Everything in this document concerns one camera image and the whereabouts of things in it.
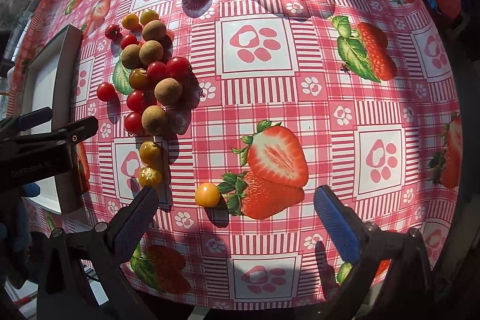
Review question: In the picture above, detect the white square tray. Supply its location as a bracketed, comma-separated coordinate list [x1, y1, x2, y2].
[20, 23, 85, 215]

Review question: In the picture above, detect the red cherry tomato far left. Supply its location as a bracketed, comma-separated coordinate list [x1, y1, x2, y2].
[96, 82, 118, 102]

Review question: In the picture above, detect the red cherry tomato bottom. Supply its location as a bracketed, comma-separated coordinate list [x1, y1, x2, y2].
[124, 112, 144, 136]

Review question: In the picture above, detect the yellow cherry tomato lower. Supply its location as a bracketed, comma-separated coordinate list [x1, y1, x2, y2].
[137, 166, 163, 188]

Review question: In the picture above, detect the yellow cherry tomato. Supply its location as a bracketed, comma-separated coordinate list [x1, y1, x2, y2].
[139, 141, 162, 167]
[121, 13, 141, 31]
[137, 166, 163, 188]
[140, 9, 159, 26]

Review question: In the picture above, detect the yellow cherry tomato upper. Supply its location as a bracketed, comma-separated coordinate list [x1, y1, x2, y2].
[139, 141, 162, 167]

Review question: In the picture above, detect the red cherry tomato lower middle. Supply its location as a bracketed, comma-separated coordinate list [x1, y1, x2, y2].
[126, 90, 157, 115]

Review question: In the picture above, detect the dark orange cherry tomato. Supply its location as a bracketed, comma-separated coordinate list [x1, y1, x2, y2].
[128, 68, 151, 91]

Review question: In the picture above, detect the brown longan left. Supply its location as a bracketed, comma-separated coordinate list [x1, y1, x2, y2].
[120, 44, 142, 70]

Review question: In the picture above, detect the brown longan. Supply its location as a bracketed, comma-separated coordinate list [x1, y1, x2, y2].
[120, 44, 142, 70]
[142, 19, 167, 41]
[154, 78, 183, 106]
[141, 106, 168, 136]
[139, 40, 164, 66]

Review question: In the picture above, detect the brown longan bottom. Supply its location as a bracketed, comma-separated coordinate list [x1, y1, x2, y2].
[141, 106, 168, 136]

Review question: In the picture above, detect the dark red cherry tomato top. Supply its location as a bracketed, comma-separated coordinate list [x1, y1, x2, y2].
[104, 24, 122, 40]

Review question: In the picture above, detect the red cherry tomato upper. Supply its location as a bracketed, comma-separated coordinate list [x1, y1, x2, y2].
[120, 34, 138, 50]

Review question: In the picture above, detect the yellow cherry tomato lone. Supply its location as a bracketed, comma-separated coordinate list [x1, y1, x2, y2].
[194, 183, 221, 208]

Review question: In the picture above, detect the red cherry tomato centre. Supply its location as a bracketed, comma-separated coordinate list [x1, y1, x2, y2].
[146, 61, 168, 85]

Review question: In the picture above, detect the yellow cherry tomato top left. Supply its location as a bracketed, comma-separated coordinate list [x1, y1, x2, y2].
[121, 13, 141, 31]

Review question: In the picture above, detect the brown longan middle right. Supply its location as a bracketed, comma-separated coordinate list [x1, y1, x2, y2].
[154, 78, 183, 106]

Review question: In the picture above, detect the brown longan centre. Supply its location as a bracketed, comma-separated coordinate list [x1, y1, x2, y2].
[139, 40, 164, 66]

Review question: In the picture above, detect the brown longan top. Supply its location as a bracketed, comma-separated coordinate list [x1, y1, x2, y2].
[142, 19, 167, 41]

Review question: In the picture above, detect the red cherry tomato right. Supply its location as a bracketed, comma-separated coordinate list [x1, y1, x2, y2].
[166, 56, 191, 82]

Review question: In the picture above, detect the yellow cherry tomato top right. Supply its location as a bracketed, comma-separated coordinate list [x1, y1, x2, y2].
[140, 9, 159, 26]

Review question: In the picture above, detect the pink strawberry print tablecloth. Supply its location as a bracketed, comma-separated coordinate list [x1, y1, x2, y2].
[9, 0, 462, 310]

